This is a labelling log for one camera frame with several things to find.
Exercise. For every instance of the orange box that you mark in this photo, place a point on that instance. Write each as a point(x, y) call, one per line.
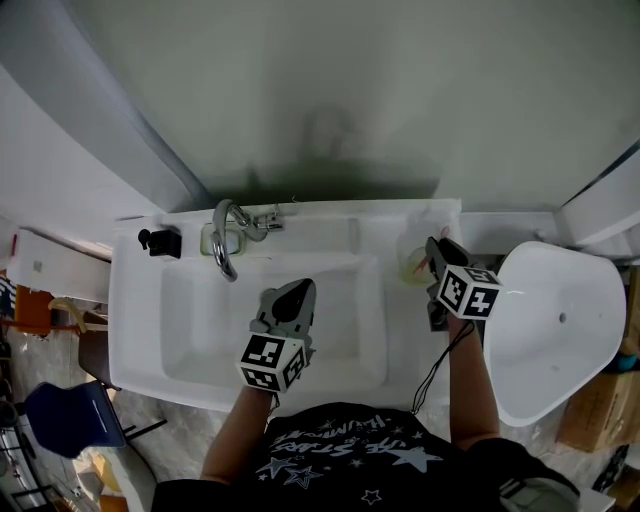
point(32, 310)

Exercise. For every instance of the teal object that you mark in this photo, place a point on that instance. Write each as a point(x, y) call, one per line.
point(627, 362)

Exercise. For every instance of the black soap dispenser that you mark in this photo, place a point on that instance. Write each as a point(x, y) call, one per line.
point(165, 243)

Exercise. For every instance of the grey pouch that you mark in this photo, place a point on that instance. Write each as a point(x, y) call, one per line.
point(540, 495)

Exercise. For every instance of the white curved shower frame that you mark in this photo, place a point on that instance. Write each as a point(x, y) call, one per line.
point(600, 210)

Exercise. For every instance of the yellow cloth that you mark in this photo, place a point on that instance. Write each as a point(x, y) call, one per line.
point(106, 472)

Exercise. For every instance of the black star print T-shirt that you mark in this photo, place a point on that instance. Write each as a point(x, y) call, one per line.
point(350, 460)

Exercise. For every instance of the person's left forearm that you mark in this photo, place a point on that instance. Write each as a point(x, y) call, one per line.
point(235, 435)

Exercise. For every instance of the black white patterned board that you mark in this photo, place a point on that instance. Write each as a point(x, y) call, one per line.
point(6, 300)

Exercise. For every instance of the black equipment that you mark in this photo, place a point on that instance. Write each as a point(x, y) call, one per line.
point(7, 380)

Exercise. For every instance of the grey partition edge strip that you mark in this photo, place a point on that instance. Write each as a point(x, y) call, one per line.
point(165, 160)

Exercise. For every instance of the chrome faucet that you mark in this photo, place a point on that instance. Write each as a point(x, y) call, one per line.
point(220, 250)

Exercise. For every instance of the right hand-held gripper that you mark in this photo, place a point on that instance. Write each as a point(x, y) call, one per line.
point(467, 295)

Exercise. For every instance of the white ceramic sink basin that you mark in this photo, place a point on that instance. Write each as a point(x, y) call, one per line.
point(200, 325)

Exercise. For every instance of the translucent cup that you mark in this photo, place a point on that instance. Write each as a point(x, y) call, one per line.
point(410, 260)

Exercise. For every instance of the plain cardboard box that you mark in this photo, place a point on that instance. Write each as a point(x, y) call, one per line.
point(595, 410)

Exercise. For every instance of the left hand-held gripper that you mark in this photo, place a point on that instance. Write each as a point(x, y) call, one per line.
point(270, 360)

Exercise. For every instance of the white bathtub with green outside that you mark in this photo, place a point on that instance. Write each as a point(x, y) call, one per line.
point(555, 310)

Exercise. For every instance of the pale green soap dish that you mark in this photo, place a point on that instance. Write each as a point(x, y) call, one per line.
point(235, 245)

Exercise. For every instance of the white round table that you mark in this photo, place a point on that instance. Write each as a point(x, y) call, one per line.
point(135, 475)

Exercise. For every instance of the blue chair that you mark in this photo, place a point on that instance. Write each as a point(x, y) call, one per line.
point(70, 420)

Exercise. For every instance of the person's right forearm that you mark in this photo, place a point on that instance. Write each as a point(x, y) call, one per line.
point(472, 385)

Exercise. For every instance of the black white checkered panel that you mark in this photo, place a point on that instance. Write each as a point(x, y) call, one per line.
point(611, 469)

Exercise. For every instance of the brown stool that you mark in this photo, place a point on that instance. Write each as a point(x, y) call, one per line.
point(95, 350)

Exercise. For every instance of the orange block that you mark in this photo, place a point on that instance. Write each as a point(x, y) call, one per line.
point(111, 504)

